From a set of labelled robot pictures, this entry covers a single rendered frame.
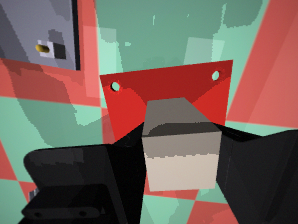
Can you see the grey base with posts and gold pins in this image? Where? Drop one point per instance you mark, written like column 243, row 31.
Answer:
column 42, row 32

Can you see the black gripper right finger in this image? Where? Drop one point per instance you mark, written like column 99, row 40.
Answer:
column 254, row 172

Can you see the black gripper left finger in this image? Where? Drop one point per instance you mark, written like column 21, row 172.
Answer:
column 120, row 166

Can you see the red plate with grey square handle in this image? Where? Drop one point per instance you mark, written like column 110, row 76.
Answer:
column 177, row 105

